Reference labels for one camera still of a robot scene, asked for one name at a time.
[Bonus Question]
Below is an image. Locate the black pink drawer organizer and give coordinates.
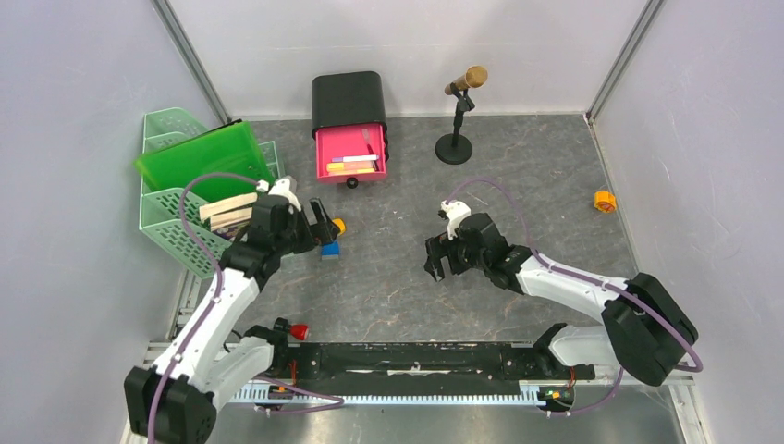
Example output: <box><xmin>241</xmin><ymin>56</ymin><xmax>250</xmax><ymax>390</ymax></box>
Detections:
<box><xmin>312</xmin><ymin>70</ymin><xmax>389</xmax><ymax>189</ymax></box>

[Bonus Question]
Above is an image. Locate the yellow highlighter marker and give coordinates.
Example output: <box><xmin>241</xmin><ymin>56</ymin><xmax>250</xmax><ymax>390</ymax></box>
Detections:
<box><xmin>327</xmin><ymin>168</ymin><xmax>377</xmax><ymax>177</ymax></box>

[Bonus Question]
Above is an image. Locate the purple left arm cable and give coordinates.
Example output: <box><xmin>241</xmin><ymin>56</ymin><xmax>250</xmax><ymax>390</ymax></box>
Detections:
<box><xmin>145</xmin><ymin>172</ymin><xmax>348</xmax><ymax>444</ymax></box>

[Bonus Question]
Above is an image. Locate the black microphone stand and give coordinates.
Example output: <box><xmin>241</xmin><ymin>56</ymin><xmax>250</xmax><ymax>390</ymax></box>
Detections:
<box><xmin>435</xmin><ymin>82</ymin><xmax>475</xmax><ymax>165</ymax></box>

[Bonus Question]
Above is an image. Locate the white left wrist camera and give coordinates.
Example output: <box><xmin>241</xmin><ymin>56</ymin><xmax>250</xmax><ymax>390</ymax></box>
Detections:
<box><xmin>255</xmin><ymin>176</ymin><xmax>301</xmax><ymax>211</ymax></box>

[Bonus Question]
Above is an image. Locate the orange tape measure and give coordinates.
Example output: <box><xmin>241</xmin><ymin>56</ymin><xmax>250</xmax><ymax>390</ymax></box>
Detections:
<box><xmin>594</xmin><ymin>190</ymin><xmax>618</xmax><ymax>214</ymax></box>

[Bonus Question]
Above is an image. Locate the purple white marker pen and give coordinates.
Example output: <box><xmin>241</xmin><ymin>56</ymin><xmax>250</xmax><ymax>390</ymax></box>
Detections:
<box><xmin>331</xmin><ymin>154</ymin><xmax>379</xmax><ymax>163</ymax></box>

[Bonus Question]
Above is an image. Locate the red black stamp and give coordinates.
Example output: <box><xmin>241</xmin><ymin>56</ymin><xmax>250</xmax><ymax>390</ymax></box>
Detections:
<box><xmin>274</xmin><ymin>317</ymin><xmax>310</xmax><ymax>341</ymax></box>

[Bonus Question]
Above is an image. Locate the green mesh file rack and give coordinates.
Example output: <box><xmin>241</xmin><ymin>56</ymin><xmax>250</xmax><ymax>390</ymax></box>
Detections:
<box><xmin>139</xmin><ymin>107</ymin><xmax>284</xmax><ymax>278</ymax></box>

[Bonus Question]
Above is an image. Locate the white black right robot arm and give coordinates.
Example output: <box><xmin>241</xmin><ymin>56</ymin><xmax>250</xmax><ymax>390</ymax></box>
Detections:
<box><xmin>423</xmin><ymin>213</ymin><xmax>699</xmax><ymax>387</ymax></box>

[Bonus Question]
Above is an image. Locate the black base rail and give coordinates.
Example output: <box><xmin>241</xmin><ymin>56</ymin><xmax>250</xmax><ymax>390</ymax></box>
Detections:
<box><xmin>266</xmin><ymin>341</ymin><xmax>595</xmax><ymax>397</ymax></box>

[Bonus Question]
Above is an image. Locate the green clip file folder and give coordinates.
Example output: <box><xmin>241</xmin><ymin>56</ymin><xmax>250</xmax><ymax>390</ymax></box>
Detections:
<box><xmin>133</xmin><ymin>121</ymin><xmax>275</xmax><ymax>191</ymax></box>

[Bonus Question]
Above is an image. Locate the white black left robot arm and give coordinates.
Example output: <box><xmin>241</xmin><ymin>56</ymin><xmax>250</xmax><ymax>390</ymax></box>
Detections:
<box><xmin>124</xmin><ymin>195</ymin><xmax>339</xmax><ymax>443</ymax></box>

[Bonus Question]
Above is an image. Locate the red gel pen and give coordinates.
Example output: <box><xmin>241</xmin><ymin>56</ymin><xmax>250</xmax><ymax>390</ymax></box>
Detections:
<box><xmin>361</xmin><ymin>129</ymin><xmax>379</xmax><ymax>161</ymax></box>

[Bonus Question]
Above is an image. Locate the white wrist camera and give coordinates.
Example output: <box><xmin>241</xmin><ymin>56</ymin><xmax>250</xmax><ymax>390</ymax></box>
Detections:
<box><xmin>255</xmin><ymin>176</ymin><xmax>301</xmax><ymax>211</ymax></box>
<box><xmin>440</xmin><ymin>200</ymin><xmax>472</xmax><ymax>241</ymax></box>

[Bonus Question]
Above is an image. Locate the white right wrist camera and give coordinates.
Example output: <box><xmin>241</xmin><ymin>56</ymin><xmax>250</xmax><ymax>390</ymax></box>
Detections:
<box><xmin>440</xmin><ymin>200</ymin><xmax>472</xmax><ymax>241</ymax></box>

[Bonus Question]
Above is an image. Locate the blue eraser block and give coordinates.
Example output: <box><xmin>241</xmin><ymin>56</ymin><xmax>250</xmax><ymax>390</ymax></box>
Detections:
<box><xmin>320</xmin><ymin>241</ymin><xmax>340</xmax><ymax>260</ymax></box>

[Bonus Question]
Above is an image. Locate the white cable duct strip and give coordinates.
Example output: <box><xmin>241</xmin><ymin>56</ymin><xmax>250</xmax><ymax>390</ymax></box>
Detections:
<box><xmin>228</xmin><ymin>382</ymin><xmax>545</xmax><ymax>407</ymax></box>

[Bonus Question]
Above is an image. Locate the orange highlighter marker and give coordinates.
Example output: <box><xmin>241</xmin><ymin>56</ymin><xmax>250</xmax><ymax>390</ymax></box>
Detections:
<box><xmin>326</xmin><ymin>161</ymin><xmax>375</xmax><ymax>172</ymax></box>

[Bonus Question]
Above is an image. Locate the gold microphone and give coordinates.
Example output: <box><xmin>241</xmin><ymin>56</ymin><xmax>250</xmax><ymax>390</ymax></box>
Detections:
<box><xmin>444</xmin><ymin>65</ymin><xmax>488</xmax><ymax>95</ymax></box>

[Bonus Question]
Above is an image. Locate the yellow eraser block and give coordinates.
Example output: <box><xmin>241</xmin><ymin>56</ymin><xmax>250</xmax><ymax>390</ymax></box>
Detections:
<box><xmin>332</xmin><ymin>218</ymin><xmax>347</xmax><ymax>236</ymax></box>

